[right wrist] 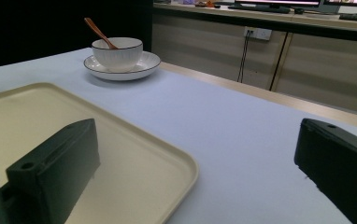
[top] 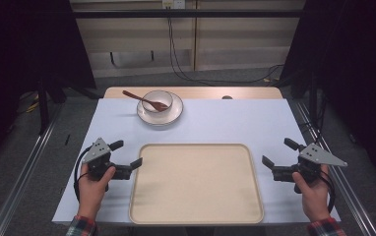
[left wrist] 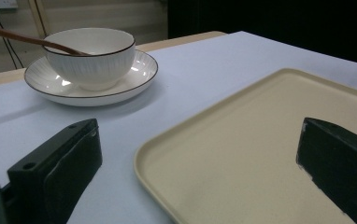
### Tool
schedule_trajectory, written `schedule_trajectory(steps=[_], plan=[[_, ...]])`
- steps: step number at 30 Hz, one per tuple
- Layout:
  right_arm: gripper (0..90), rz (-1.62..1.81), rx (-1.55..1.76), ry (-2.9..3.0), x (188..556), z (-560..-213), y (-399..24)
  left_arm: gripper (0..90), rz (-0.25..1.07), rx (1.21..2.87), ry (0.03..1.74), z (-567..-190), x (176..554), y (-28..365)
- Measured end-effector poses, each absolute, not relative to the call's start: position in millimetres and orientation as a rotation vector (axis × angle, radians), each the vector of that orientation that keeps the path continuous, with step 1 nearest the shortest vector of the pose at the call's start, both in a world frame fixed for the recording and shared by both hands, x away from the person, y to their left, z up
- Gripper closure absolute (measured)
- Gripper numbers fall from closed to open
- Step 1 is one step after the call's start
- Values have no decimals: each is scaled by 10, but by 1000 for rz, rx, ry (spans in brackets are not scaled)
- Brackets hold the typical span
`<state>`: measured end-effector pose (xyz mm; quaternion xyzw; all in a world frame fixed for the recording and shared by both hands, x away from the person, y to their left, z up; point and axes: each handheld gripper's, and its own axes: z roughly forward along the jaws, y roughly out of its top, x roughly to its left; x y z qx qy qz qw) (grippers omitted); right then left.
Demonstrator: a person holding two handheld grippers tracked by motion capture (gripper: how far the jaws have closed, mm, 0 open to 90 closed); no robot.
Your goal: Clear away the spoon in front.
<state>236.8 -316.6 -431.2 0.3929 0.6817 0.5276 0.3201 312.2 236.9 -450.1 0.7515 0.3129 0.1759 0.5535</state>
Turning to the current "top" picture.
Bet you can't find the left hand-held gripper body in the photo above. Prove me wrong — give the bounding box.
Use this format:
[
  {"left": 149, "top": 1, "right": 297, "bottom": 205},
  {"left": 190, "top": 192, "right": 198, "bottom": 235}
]
[{"left": 82, "top": 137, "right": 133, "bottom": 182}]

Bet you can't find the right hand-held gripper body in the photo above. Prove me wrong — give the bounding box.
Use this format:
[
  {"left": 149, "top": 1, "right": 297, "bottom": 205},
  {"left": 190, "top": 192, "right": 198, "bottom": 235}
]
[{"left": 272, "top": 143, "right": 348, "bottom": 195}]

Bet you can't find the person's left hand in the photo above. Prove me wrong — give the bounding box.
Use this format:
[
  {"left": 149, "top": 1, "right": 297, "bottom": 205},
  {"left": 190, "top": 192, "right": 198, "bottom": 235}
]
[{"left": 77, "top": 163, "right": 117, "bottom": 220}]

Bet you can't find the person's right hand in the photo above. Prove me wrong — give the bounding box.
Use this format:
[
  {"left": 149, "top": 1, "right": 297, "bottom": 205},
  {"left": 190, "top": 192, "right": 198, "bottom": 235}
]
[{"left": 291, "top": 164, "right": 332, "bottom": 223}]

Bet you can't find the black metal stand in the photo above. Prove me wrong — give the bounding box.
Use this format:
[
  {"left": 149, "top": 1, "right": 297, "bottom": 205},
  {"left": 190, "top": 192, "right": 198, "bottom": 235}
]
[
  {"left": 35, "top": 76, "right": 51, "bottom": 136},
  {"left": 308, "top": 71, "right": 320, "bottom": 133}
]

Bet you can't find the brown wooden spoon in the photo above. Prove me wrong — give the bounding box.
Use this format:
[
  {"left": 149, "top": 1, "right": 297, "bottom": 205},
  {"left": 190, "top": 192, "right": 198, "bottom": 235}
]
[{"left": 121, "top": 89, "right": 170, "bottom": 113}]

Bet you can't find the white table mat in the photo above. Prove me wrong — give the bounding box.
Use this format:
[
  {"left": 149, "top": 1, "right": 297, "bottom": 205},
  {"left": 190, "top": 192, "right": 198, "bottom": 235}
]
[{"left": 51, "top": 97, "right": 343, "bottom": 227}]

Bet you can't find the white dark-rimmed plate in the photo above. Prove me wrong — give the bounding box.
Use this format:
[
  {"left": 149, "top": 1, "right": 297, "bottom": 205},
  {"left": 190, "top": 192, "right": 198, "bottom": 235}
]
[{"left": 136, "top": 91, "right": 184, "bottom": 127}]

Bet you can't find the white dark-rimmed bowl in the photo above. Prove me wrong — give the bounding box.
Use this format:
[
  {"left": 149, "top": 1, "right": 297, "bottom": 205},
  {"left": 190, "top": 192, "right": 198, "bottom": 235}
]
[{"left": 141, "top": 89, "right": 175, "bottom": 115}]

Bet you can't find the beige rectangular tray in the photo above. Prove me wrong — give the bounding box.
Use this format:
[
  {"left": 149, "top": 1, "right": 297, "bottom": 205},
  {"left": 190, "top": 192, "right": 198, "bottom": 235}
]
[{"left": 128, "top": 143, "right": 265, "bottom": 226}]

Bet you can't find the light wooden table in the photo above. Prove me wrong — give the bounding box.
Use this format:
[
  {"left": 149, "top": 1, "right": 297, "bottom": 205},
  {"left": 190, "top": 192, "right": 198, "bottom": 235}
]
[{"left": 102, "top": 86, "right": 284, "bottom": 100}]

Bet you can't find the black curtain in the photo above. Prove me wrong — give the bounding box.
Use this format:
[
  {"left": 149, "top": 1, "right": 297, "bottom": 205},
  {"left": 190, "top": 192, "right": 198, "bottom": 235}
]
[
  {"left": 0, "top": 0, "right": 97, "bottom": 173},
  {"left": 278, "top": 0, "right": 376, "bottom": 186}
]

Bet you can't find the black horizontal bar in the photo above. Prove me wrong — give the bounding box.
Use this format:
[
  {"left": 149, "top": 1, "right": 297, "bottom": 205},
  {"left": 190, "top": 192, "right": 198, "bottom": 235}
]
[{"left": 72, "top": 8, "right": 304, "bottom": 20}]

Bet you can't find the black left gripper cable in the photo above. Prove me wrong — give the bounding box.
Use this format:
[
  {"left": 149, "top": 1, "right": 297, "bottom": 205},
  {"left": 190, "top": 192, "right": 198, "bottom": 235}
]
[{"left": 73, "top": 146, "right": 94, "bottom": 203}]

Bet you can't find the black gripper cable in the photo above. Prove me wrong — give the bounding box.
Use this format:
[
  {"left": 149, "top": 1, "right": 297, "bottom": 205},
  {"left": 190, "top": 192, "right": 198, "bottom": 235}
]
[
  {"left": 73, "top": 146, "right": 94, "bottom": 203},
  {"left": 319, "top": 175, "right": 337, "bottom": 214}
]

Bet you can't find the metal floor rail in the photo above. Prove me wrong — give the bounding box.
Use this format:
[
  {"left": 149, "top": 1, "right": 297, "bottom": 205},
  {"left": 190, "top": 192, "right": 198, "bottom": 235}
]
[
  {"left": 0, "top": 103, "right": 66, "bottom": 236},
  {"left": 293, "top": 100, "right": 376, "bottom": 236}
]

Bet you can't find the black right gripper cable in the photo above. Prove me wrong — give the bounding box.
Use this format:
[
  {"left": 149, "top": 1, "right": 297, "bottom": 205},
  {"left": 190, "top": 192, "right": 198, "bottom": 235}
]
[{"left": 319, "top": 175, "right": 337, "bottom": 214}]

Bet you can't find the yellow floor cable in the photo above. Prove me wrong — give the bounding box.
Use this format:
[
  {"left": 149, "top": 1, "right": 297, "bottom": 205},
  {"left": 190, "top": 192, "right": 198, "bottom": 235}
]
[{"left": 24, "top": 93, "right": 41, "bottom": 114}]

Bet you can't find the black wall cable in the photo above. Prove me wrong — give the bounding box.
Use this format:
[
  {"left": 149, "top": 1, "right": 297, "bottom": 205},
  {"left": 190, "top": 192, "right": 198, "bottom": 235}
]
[{"left": 166, "top": 16, "right": 285, "bottom": 85}]

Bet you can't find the white wall outlet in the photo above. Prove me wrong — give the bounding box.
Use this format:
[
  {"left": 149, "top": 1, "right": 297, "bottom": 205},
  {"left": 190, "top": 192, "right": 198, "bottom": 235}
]
[{"left": 161, "top": 0, "right": 187, "bottom": 10}]

